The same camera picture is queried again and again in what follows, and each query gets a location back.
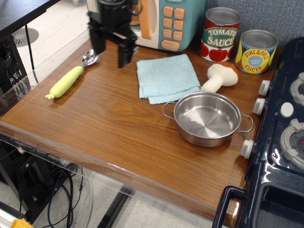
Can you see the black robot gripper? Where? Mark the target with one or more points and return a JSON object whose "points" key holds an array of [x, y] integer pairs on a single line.
{"points": [[112, 21]]}

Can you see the spoon with green handle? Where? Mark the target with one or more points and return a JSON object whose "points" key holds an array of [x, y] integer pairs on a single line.
{"points": [[63, 85]]}

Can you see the light blue napkin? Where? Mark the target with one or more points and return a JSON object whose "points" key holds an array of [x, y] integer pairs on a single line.
{"points": [[166, 79]]}

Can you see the white stove knob bottom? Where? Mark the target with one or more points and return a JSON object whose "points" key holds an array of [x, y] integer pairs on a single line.
{"points": [[247, 148]]}

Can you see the white stove knob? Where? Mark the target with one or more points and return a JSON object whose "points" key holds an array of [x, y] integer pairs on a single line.
{"points": [[264, 88], [259, 105], [247, 148]]}

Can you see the yellow sponge corner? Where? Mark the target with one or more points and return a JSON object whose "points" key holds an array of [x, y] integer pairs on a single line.
{"points": [[21, 223]]}

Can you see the toy microwave teal and cream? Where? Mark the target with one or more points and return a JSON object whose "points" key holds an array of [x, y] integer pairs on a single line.
{"points": [[168, 25]]}

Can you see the round floor vent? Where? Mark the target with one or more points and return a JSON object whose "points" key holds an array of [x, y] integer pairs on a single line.
{"points": [[22, 36]]}

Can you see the tomato sauce can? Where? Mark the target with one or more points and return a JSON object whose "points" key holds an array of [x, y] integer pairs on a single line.
{"points": [[219, 34]]}

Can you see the plush mushroom toy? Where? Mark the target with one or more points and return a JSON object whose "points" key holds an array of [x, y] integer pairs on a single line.
{"points": [[220, 74]]}

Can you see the stainless steel pot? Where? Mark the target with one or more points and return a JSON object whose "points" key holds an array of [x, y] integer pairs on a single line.
{"points": [[207, 119]]}

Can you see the pineapple slices can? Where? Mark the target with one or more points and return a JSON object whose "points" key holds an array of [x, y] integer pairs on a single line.
{"points": [[255, 51]]}

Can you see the white stove knob top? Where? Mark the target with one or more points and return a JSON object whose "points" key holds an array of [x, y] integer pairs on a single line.
{"points": [[264, 88]]}

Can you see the white stove knob middle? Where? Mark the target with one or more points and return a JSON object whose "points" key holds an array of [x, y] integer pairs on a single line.
{"points": [[259, 105]]}

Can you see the dark blue toy stove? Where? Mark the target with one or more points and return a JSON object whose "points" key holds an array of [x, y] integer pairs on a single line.
{"points": [[274, 193]]}

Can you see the black metal frame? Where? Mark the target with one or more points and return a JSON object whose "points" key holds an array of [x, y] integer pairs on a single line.
{"points": [[14, 84]]}

